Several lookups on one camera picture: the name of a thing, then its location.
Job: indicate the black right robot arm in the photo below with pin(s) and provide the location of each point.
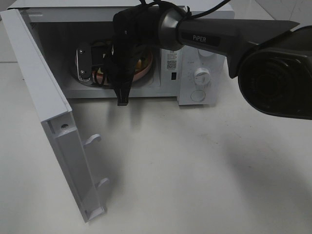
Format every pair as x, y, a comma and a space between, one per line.
272, 59

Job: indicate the upper white power knob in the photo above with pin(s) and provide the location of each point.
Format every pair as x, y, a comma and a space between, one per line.
204, 53

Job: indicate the round white door button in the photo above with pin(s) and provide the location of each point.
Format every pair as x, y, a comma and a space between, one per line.
198, 95

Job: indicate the white timer knob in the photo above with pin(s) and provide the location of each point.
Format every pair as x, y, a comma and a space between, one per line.
202, 76

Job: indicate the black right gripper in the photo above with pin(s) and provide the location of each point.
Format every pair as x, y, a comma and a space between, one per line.
114, 62

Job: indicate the white bread sandwich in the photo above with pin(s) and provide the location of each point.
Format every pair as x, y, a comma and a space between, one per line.
143, 65

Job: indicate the white microwave oven body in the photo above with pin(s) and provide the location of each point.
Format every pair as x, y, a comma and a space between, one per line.
45, 35

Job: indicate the pink round plate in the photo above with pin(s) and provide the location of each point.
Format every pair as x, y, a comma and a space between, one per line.
100, 79

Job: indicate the white warning label sticker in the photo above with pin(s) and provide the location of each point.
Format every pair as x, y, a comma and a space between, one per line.
172, 60

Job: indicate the white microwave door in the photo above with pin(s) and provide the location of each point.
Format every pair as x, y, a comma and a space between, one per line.
55, 114

